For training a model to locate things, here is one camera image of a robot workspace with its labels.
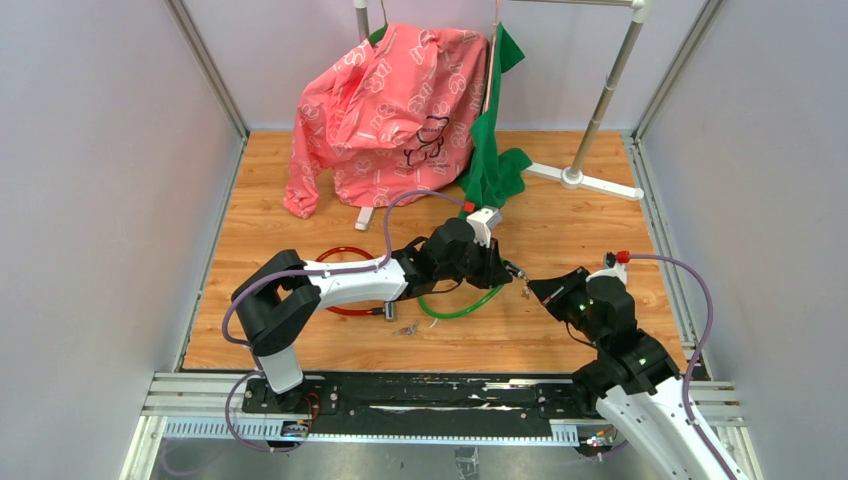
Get white metal clothes rack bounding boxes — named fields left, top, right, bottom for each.
left=352, top=0, right=653, bottom=231

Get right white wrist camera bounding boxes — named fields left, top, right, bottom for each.
left=586, top=252, right=628, bottom=285

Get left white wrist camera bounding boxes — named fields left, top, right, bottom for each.
left=466, top=206, right=503, bottom=248

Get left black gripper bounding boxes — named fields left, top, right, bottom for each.
left=437, top=235, right=514, bottom=291

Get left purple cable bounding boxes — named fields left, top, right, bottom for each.
left=220, top=189, right=478, bottom=455

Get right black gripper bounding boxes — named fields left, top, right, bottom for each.
left=530, top=265, right=607, bottom=348

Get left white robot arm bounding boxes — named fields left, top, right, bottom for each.
left=228, top=218, right=513, bottom=413

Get green cloth garment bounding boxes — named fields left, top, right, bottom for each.
left=457, top=23, right=532, bottom=209

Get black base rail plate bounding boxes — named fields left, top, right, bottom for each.
left=236, top=371, right=617, bottom=443

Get green cable lock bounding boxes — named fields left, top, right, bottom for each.
left=417, top=261, right=528, bottom=322

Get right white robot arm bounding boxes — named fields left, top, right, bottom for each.
left=527, top=267, right=747, bottom=479

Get purple cable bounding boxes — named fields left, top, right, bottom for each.
left=614, top=250, right=740, bottom=480
left=220, top=189, right=478, bottom=455

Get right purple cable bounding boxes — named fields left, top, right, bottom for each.
left=614, top=250, right=740, bottom=480

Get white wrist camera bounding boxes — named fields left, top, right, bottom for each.
left=466, top=206, right=503, bottom=248
left=586, top=252, right=628, bottom=285

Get red cable lock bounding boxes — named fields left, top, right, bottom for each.
left=316, top=246, right=396, bottom=322

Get keys near red lock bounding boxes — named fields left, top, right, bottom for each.
left=392, top=322, right=419, bottom=336

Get pink patterned jacket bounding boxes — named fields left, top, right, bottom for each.
left=283, top=23, right=489, bottom=218

